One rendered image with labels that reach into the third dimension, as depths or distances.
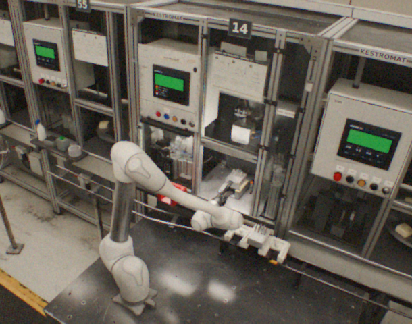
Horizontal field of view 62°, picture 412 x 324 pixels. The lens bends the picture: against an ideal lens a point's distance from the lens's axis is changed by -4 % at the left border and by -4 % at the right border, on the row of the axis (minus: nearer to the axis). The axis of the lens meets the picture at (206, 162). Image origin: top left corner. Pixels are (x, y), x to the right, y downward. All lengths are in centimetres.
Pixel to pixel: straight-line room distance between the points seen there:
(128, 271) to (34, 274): 152
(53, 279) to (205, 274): 144
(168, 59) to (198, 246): 117
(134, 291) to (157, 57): 127
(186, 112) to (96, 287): 112
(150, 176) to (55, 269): 185
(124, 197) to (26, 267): 172
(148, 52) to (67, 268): 194
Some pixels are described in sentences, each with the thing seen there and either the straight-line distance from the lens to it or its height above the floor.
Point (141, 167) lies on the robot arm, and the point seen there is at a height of 150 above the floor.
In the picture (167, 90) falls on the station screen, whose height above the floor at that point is 160.
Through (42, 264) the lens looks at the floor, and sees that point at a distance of 334.
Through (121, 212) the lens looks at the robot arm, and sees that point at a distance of 186.
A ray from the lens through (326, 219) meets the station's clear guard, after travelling 211.
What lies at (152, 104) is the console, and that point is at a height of 147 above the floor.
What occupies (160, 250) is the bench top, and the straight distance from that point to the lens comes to 232.
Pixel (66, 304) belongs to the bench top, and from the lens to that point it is 214.
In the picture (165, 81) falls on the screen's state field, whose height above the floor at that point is 165.
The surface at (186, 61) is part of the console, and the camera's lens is 201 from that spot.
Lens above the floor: 236
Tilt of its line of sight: 32 degrees down
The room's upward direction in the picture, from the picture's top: 4 degrees clockwise
